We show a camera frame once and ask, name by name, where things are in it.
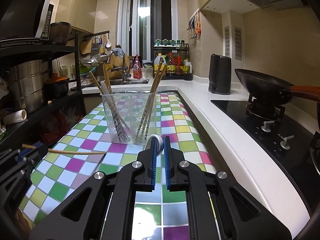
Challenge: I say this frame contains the wall vents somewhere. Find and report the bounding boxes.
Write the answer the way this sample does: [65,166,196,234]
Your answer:
[224,25,243,61]

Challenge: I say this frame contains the yellow label oil bottle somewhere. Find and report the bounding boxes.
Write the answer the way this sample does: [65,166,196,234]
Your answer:
[153,55,167,78]

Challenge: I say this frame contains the chrome faucet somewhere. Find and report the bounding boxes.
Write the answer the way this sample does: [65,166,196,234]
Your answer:
[107,48,132,82]

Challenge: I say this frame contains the white striped handle spoon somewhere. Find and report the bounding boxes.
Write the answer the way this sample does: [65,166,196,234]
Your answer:
[145,134,165,153]

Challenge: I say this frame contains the steel stockpot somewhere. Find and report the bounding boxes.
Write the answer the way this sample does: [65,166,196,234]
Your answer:
[6,59,50,115]

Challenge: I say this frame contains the clear plastic utensil container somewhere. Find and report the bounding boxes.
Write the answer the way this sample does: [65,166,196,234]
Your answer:
[100,91,157,144]

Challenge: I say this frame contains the black spice rack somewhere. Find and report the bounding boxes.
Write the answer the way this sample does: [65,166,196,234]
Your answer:
[153,39,193,81]

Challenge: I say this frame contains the red plastic bags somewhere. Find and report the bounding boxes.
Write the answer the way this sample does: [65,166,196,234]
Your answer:
[42,109,76,146]

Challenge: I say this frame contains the black pot orange lid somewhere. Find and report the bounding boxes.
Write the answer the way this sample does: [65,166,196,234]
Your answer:
[44,76,70,98]

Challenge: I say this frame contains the hanging kitchen utensils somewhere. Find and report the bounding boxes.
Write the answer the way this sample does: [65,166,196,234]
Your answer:
[187,8,203,40]

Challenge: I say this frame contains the steel sink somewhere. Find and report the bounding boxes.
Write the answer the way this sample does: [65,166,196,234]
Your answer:
[109,78,151,86]

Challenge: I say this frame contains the pink dish soap bottle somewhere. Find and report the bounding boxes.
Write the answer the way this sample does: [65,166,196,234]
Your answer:
[132,53,142,79]

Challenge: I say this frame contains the white plastic pipe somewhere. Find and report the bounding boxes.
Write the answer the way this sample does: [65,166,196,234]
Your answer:
[3,109,28,126]

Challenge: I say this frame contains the metal grater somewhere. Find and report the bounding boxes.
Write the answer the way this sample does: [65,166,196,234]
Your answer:
[91,37,100,56]

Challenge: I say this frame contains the black shelf rack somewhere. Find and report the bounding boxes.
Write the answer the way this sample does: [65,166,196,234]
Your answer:
[0,31,87,151]

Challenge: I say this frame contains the round wooden cutting board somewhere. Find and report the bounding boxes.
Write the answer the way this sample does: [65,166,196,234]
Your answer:
[106,52,131,80]

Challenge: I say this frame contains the red cap sauce bottle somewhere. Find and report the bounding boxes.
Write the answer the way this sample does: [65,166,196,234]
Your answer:
[166,53,175,76]

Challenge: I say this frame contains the dark glass bowl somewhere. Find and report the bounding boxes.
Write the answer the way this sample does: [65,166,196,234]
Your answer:
[50,22,72,46]

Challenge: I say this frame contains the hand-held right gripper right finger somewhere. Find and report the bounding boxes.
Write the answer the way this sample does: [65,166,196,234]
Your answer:
[164,136,292,240]

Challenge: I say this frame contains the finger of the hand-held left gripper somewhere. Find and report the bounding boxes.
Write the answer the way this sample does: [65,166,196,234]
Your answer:
[0,149,35,175]
[31,141,49,159]

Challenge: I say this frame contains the black electric kettle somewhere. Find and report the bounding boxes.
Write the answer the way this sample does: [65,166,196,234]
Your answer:
[208,53,232,96]

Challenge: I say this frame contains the black wok orange handle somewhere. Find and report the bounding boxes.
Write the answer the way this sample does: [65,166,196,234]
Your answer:
[234,68,320,106]

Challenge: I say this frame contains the row of spice jars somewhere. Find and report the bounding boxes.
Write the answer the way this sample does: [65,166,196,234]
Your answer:
[155,39,186,47]

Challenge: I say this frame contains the black microwave oven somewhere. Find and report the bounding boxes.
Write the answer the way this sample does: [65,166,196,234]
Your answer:
[0,0,55,43]

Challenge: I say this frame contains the window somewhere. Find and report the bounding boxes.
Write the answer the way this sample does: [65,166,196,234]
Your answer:
[117,0,178,68]

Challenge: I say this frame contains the colourful checkered tablecloth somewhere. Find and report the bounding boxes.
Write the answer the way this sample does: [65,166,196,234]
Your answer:
[17,90,218,240]

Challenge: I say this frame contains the black gas stove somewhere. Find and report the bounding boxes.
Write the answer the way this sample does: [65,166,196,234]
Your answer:
[210,98,320,182]

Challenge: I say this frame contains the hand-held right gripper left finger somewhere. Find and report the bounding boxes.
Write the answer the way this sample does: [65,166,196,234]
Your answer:
[29,137,158,240]

